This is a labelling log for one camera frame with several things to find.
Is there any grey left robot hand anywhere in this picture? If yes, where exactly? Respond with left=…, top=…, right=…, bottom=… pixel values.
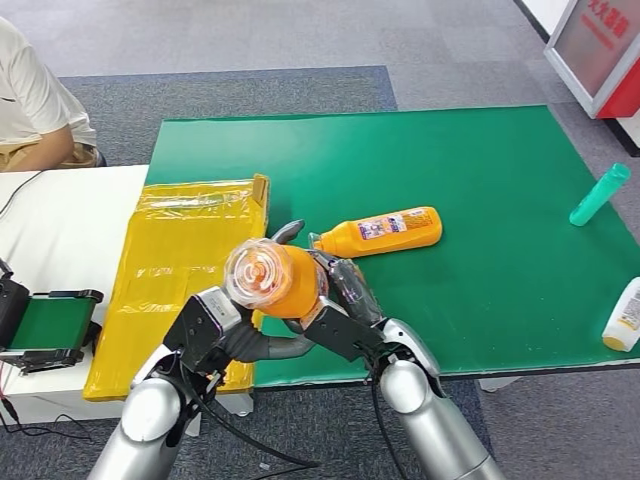
left=220, top=219, right=317, bottom=364

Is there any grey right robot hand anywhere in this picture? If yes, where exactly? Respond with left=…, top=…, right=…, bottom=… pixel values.
left=301, top=254, right=390, bottom=365

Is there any orange bottle with label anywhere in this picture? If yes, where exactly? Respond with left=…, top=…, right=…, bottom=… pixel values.
left=223, top=238, right=331, bottom=321
left=308, top=206, right=444, bottom=260

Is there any green plastic bottle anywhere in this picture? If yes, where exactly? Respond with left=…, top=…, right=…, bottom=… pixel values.
left=568, top=162, right=632, bottom=228

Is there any white and yellow bottle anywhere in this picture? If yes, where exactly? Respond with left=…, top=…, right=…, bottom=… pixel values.
left=601, top=276, right=640, bottom=354

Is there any yellow film wrapped cardboard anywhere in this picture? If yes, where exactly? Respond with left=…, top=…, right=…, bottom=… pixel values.
left=82, top=173, right=271, bottom=403

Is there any green table mat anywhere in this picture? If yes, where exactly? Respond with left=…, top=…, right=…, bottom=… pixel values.
left=145, top=104, right=640, bottom=390

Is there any white side table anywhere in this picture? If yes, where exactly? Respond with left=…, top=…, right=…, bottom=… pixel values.
left=0, top=164, right=254, bottom=427

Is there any small green belt conveyor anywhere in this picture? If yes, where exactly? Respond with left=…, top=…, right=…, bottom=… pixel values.
left=0, top=258, right=105, bottom=376

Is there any person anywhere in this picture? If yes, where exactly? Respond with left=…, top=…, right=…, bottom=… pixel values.
left=0, top=16, right=107, bottom=174

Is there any red and white cabinet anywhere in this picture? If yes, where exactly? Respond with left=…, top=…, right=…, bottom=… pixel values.
left=543, top=0, right=640, bottom=121

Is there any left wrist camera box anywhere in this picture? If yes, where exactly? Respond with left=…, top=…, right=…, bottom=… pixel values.
left=164, top=286, right=245, bottom=376

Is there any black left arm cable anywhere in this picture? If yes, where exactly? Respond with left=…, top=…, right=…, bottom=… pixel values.
left=177, top=360, right=322, bottom=473

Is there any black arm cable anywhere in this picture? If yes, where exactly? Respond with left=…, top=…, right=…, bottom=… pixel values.
left=177, top=360, right=322, bottom=473
left=368, top=356, right=402, bottom=480

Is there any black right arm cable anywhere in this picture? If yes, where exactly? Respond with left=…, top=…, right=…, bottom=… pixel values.
left=368, top=356, right=402, bottom=480

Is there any black cable on floor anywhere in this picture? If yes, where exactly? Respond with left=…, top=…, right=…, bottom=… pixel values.
left=0, top=390, right=96, bottom=446

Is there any black cable on table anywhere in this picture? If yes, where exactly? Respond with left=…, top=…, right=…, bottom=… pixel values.
left=0, top=170, right=44, bottom=220

